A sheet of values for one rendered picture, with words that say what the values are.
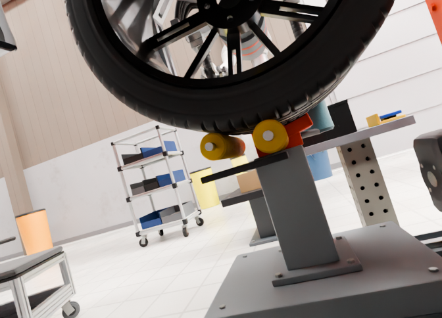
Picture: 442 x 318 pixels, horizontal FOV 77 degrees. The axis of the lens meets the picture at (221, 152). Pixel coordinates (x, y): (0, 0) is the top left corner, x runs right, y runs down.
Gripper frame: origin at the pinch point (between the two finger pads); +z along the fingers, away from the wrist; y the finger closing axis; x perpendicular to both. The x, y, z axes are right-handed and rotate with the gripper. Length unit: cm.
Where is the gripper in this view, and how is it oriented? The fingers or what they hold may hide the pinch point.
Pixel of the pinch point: (210, 70)
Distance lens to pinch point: 108.8
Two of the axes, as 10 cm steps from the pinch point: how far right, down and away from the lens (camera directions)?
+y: -9.2, 3.0, 2.4
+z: -2.5, 0.1, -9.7
